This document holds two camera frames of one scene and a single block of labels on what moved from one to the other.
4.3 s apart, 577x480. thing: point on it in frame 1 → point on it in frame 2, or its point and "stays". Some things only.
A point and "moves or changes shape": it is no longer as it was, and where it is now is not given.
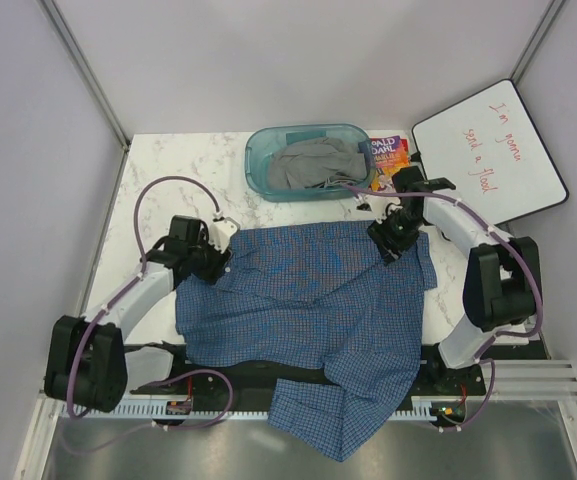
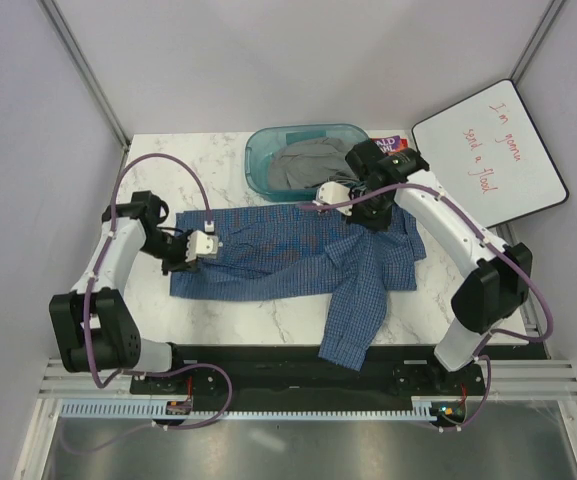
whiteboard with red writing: x=490 y=148 stays
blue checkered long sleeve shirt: x=348 y=295 moves or changes shape
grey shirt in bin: x=312 y=162 stays
